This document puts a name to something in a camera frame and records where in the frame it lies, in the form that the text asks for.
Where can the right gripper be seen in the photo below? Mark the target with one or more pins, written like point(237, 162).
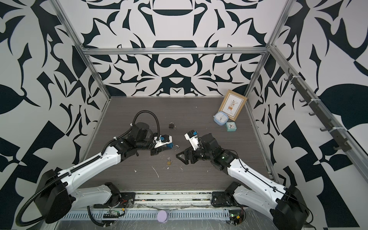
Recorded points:
point(187, 153)

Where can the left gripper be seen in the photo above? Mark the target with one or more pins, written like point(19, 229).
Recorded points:
point(157, 150)

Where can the blue padlock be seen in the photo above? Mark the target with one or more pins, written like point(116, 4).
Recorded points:
point(172, 146)

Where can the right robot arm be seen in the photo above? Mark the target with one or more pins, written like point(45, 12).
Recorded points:
point(285, 206)

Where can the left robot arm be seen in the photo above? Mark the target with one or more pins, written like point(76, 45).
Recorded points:
point(59, 192)

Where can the blue round alarm clock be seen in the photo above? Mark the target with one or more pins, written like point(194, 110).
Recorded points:
point(220, 118)

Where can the green square alarm clock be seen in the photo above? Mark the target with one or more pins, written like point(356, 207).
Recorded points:
point(231, 126)

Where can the purple round cap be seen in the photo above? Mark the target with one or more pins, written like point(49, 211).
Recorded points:
point(162, 216)

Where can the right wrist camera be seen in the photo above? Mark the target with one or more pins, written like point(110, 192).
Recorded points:
point(192, 137)

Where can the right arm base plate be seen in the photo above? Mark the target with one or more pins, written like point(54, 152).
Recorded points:
point(221, 199)

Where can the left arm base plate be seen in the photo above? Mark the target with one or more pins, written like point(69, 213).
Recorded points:
point(123, 200)

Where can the wooden picture frame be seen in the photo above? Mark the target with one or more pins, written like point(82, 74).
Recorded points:
point(232, 104)

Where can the black wall hook rack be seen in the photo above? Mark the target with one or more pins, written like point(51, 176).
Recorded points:
point(310, 99)

